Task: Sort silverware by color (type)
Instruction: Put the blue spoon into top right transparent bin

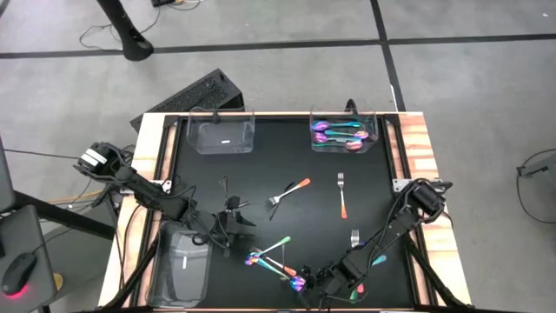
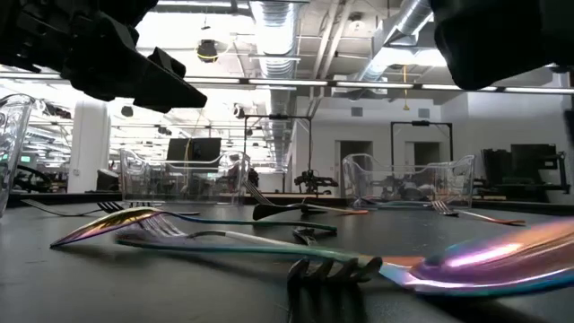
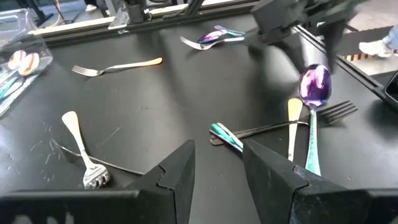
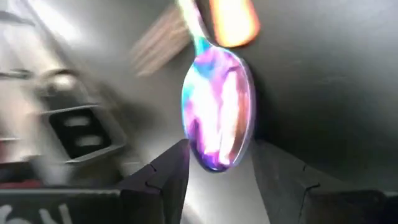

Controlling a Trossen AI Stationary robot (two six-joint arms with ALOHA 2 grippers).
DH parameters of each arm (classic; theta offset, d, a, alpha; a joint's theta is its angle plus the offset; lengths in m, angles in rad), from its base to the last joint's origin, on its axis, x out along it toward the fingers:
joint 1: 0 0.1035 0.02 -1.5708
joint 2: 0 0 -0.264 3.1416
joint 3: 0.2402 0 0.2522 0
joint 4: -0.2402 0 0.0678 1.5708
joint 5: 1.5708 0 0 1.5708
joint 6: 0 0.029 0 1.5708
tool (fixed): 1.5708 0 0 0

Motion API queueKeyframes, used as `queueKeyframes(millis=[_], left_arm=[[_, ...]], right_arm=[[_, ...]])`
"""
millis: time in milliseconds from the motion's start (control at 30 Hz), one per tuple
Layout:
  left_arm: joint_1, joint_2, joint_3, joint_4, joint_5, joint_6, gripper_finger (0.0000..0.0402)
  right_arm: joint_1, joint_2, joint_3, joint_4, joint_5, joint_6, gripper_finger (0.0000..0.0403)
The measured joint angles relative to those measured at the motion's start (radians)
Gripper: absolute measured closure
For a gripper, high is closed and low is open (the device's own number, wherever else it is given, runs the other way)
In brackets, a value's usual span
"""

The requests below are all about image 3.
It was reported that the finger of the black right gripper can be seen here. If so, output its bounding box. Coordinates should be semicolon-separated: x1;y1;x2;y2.
272;33;308;73
321;19;346;75

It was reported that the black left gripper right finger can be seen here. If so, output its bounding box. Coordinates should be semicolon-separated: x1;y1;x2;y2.
243;138;398;224

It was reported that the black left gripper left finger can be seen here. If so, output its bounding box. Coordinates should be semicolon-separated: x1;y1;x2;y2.
0;139;197;224

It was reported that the clear plastic bin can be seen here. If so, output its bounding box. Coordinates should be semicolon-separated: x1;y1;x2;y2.
0;8;54;118

